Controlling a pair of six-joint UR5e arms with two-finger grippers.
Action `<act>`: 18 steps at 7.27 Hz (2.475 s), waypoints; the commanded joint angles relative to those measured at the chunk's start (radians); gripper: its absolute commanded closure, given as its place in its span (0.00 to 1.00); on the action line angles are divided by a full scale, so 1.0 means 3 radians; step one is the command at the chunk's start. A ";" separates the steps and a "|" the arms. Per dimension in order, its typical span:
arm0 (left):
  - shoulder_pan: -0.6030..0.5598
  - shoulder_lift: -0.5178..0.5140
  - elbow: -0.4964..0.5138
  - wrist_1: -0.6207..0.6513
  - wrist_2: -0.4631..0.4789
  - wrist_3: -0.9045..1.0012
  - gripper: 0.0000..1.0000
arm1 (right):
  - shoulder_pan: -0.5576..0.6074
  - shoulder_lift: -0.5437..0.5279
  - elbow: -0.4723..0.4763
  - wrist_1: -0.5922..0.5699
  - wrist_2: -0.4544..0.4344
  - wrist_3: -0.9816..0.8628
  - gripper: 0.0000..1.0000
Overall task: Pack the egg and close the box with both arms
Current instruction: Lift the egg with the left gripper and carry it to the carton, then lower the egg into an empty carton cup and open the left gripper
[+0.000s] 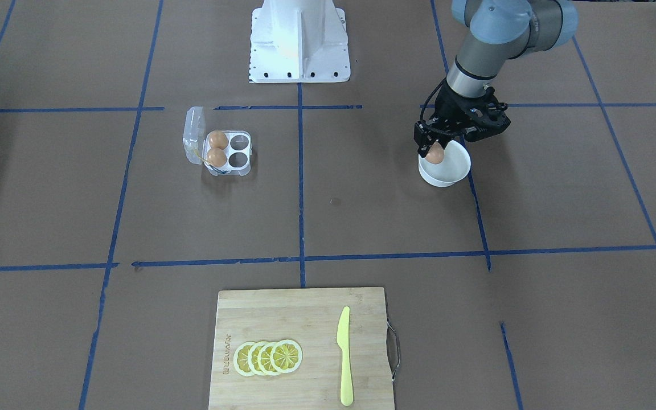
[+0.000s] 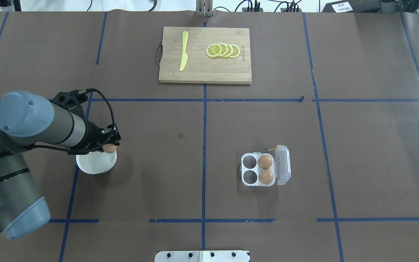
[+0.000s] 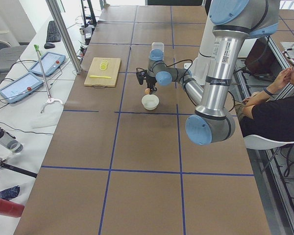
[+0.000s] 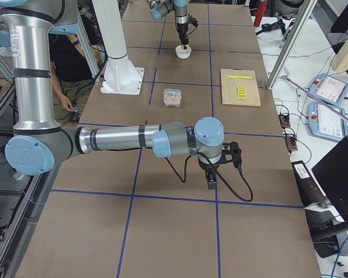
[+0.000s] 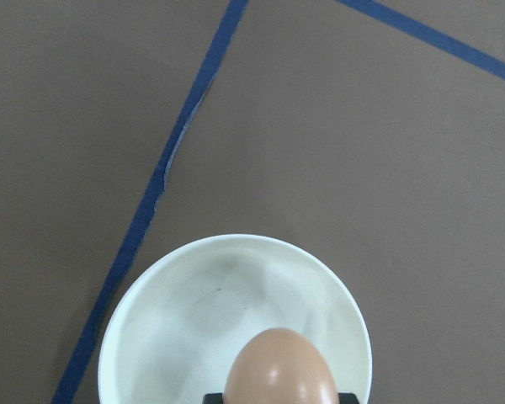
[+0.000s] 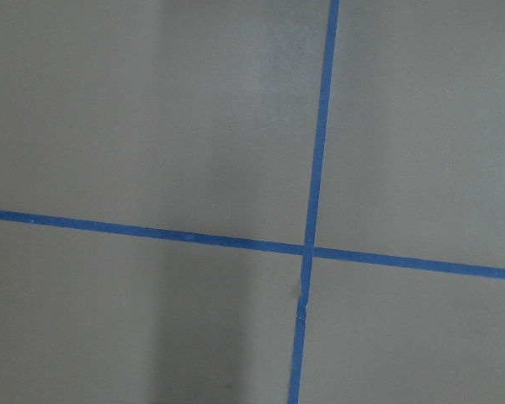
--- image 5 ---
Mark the brown egg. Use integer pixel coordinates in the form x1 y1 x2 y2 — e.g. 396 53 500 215
222 328 339 403

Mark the white bowl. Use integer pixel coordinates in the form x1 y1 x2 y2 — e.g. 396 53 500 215
98 234 373 403

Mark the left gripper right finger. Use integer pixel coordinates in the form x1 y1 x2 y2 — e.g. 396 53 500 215
338 392 358 404

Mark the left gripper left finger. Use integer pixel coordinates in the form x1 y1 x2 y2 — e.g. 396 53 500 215
203 393 224 404

